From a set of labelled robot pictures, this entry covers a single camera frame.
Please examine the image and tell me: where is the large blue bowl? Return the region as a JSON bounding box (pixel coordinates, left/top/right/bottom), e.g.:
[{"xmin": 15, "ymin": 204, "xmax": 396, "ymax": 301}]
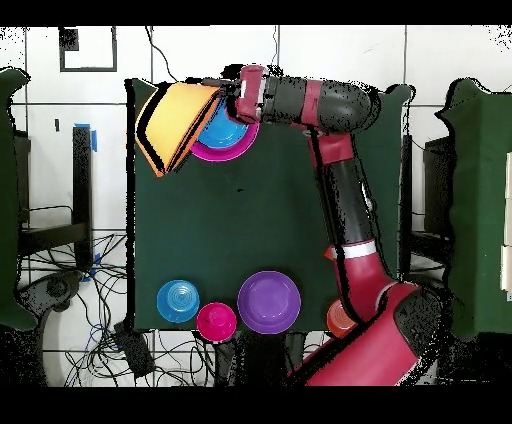
[{"xmin": 197, "ymin": 104, "xmax": 250, "ymax": 150}]

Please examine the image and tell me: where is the large orange bowl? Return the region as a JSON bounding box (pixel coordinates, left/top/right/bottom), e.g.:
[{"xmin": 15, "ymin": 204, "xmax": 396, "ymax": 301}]
[{"xmin": 135, "ymin": 81, "xmax": 222, "ymax": 178}]

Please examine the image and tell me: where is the large pink bowl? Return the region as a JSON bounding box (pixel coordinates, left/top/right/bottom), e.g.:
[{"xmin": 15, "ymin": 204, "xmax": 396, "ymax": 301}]
[{"xmin": 190, "ymin": 119, "xmax": 261, "ymax": 163}]

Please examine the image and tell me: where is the dark green tablecloth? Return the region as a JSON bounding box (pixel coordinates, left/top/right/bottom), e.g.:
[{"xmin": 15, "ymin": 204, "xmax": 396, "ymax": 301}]
[{"xmin": 125, "ymin": 77, "xmax": 413, "ymax": 335}]

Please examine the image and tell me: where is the blue floor tape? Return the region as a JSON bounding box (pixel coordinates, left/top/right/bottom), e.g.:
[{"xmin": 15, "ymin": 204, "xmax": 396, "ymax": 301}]
[{"xmin": 73, "ymin": 122, "xmax": 98, "ymax": 153}]

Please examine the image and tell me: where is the black metal stand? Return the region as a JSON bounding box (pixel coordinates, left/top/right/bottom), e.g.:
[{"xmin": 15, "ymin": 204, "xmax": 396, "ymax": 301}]
[
  {"xmin": 399, "ymin": 133, "xmax": 455, "ymax": 267},
  {"xmin": 15, "ymin": 125, "xmax": 95, "ymax": 273}
]

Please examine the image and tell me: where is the purple bowl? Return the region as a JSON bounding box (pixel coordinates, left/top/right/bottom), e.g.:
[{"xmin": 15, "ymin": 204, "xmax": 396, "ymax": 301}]
[{"xmin": 236, "ymin": 270, "xmax": 302, "ymax": 335}]

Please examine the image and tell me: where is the small blue bowl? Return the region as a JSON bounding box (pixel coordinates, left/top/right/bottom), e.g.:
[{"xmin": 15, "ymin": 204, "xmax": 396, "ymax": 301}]
[{"xmin": 156, "ymin": 278, "xmax": 201, "ymax": 324}]

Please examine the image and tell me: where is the small crimson bowl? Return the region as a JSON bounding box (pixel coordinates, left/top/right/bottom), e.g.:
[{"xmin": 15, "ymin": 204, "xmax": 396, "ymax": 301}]
[{"xmin": 195, "ymin": 302, "xmax": 238, "ymax": 343}]

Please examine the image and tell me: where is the green cloth side table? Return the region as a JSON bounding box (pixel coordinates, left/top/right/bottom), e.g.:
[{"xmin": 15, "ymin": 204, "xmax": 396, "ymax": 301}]
[
  {"xmin": 0, "ymin": 66, "xmax": 39, "ymax": 333},
  {"xmin": 434, "ymin": 76, "xmax": 512, "ymax": 341}
]

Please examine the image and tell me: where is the small orange bowl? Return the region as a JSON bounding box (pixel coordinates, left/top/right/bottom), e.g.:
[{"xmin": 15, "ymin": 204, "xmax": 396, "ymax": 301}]
[{"xmin": 326, "ymin": 298, "xmax": 358, "ymax": 338}]

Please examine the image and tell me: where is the black power strip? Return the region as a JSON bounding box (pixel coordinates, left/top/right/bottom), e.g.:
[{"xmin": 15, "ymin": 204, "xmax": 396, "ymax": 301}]
[{"xmin": 112, "ymin": 319, "xmax": 156, "ymax": 380}]

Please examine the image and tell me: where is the black square floor frame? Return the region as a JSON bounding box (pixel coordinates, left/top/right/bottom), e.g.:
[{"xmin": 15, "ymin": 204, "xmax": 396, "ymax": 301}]
[{"xmin": 58, "ymin": 25, "xmax": 119, "ymax": 74}]

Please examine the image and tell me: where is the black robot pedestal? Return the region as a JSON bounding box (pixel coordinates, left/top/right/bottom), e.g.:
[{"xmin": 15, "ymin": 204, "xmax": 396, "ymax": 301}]
[{"xmin": 215, "ymin": 331, "xmax": 309, "ymax": 387}]

